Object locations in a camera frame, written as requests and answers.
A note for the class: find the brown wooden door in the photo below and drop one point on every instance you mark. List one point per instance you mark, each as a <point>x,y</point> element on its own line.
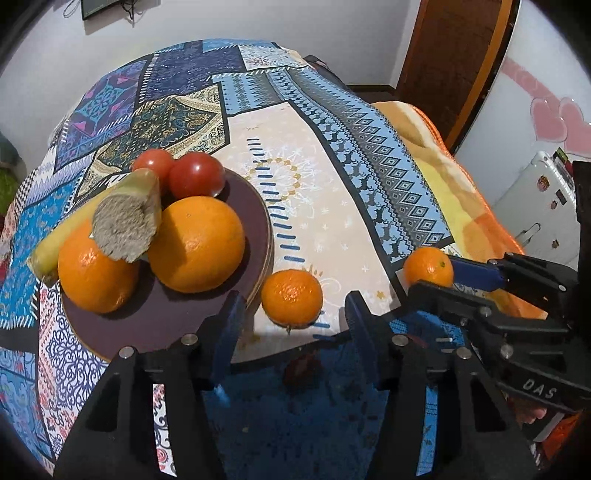
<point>454,55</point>

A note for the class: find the wall mounted black television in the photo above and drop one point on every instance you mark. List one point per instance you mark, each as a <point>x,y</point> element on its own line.
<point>90,8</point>

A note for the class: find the large plain orange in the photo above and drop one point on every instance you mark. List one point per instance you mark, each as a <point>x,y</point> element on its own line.
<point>199,245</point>

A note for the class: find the right human hand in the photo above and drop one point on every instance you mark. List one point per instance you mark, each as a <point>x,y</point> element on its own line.
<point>526,411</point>

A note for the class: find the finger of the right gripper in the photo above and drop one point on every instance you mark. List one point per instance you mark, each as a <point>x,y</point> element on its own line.
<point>531,279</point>
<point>461,304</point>

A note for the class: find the dark purple round plate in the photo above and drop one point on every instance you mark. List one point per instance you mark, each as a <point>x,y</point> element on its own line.
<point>155,315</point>

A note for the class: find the small red tomato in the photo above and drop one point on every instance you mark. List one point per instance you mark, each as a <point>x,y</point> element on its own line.
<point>159,162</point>

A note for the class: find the dark purple plum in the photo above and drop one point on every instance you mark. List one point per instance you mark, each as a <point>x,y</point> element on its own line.
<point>302,374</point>

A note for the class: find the mandarin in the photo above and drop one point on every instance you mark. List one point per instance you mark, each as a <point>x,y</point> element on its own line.
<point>429,264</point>
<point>292,298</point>

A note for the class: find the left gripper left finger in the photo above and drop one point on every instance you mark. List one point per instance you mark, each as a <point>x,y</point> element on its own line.
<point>198,363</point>

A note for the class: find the white refrigerator with stickers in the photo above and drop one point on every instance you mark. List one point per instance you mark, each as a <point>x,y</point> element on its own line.
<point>539,211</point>

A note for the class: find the large orange with sticker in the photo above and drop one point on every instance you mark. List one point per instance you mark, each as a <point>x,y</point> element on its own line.
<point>90,279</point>

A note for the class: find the blue patchwork bedspread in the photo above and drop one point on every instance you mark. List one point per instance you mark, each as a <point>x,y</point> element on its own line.
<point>330,198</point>

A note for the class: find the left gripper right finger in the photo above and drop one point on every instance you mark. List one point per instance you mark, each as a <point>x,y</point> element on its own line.
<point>395,364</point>

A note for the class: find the orange yellow fleece blanket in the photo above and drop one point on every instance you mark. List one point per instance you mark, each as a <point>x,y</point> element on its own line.
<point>477,233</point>

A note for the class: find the green patterned box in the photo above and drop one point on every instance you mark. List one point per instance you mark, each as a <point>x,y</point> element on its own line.
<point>8,188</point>

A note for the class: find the large red tomato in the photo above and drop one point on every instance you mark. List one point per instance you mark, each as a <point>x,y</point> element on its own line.
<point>196,174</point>

